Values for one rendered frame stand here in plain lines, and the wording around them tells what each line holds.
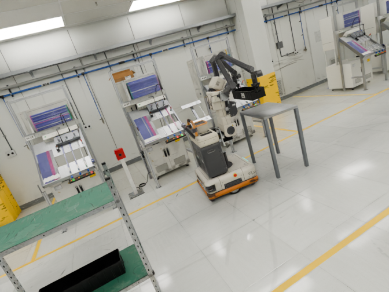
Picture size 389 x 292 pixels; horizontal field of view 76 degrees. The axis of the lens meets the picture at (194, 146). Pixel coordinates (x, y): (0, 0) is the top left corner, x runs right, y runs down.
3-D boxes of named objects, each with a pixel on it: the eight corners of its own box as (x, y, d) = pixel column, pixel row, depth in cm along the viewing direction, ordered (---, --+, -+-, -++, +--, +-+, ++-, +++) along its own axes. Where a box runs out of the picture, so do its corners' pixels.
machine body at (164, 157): (191, 164, 447) (180, 132, 429) (155, 181, 425) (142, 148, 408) (179, 157, 506) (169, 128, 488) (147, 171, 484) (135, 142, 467)
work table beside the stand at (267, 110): (278, 178, 310) (263, 117, 287) (252, 163, 376) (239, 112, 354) (309, 165, 316) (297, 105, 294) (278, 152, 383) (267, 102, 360)
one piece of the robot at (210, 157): (212, 188, 301) (191, 123, 277) (200, 174, 352) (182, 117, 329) (237, 178, 305) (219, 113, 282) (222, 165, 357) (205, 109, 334)
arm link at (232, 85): (212, 59, 293) (212, 56, 283) (222, 53, 292) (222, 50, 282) (231, 92, 289) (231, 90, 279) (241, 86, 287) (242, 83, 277)
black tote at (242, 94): (233, 98, 341) (231, 91, 338) (245, 94, 343) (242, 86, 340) (252, 101, 287) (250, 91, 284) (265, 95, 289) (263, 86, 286)
